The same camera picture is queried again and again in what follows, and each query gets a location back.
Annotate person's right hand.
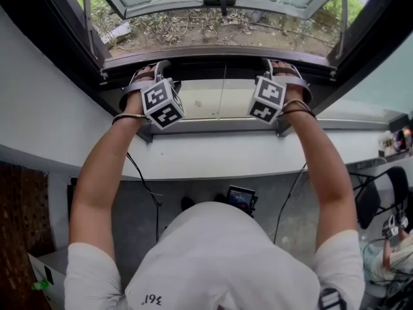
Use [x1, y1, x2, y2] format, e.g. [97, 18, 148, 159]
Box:
[270, 60, 313, 106]

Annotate white open cabinet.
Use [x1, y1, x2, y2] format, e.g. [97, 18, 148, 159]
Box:
[27, 249, 70, 310]

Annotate brown perforated wall panel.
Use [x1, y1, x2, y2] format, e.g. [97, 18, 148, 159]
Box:
[0, 161, 55, 310]

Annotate red and black object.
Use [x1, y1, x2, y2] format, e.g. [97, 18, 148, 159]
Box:
[392, 126, 413, 151]

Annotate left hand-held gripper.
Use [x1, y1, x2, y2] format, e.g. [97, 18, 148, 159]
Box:
[141, 59, 186, 131]

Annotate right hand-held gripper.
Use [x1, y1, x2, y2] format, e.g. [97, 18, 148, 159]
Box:
[247, 58, 288, 126]

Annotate black window frame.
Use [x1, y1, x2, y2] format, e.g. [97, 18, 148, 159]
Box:
[0, 0, 413, 143]

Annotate person's left hand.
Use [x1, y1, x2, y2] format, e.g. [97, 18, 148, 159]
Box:
[124, 63, 158, 116]

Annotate white windowsill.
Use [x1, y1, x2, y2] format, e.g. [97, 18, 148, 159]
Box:
[106, 129, 388, 180]

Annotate black folding chair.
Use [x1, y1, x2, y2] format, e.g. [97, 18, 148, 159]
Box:
[350, 166, 410, 231]

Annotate person's white t-shirt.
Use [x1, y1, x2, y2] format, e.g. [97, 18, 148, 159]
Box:
[63, 201, 365, 310]

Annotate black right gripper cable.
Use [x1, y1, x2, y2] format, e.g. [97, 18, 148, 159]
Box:
[272, 99, 316, 245]

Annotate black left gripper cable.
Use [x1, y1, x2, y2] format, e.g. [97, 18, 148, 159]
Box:
[111, 113, 164, 243]

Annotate person's left forearm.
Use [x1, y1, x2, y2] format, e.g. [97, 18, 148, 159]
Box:
[68, 114, 146, 261]

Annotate small white container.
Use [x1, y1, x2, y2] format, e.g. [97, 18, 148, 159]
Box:
[379, 130, 393, 154]

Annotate person's right forearm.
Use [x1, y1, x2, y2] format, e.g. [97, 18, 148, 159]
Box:
[283, 108, 358, 251]

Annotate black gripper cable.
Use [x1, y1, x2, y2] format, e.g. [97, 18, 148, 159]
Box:
[111, 113, 164, 243]
[272, 99, 316, 245]

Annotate clear low window pane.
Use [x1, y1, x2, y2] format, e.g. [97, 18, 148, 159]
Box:
[177, 79, 256, 121]

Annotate frosted fixed window pane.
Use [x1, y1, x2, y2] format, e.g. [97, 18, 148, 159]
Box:
[317, 32, 413, 124]

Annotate black window handle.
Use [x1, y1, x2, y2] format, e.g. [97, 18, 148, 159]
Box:
[203, 0, 236, 16]

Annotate small black screen device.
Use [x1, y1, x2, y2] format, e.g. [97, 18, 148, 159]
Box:
[225, 185, 258, 212]

